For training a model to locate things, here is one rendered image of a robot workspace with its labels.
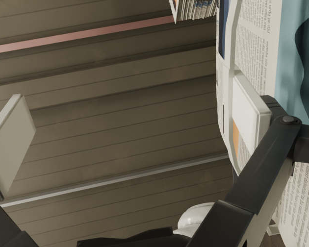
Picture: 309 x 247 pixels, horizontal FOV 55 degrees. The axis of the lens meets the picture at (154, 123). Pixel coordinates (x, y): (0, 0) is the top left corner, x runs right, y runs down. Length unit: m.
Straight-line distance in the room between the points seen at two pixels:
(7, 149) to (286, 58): 0.18
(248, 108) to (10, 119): 0.13
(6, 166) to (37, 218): 4.04
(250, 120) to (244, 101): 0.01
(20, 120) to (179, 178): 3.78
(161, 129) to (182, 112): 0.32
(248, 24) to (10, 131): 0.20
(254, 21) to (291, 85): 0.07
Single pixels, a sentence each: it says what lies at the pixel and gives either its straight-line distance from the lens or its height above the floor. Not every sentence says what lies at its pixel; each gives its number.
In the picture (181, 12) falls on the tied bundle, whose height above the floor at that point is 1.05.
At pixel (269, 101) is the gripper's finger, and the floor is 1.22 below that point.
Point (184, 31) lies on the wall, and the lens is 3.47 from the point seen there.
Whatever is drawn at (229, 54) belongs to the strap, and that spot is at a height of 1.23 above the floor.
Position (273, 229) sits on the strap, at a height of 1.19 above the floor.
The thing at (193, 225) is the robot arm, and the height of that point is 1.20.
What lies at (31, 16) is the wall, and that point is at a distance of 3.46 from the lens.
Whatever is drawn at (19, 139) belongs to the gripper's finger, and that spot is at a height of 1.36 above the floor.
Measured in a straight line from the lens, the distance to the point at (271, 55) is 0.23.
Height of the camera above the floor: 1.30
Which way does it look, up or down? 5 degrees down
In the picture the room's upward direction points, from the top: 102 degrees counter-clockwise
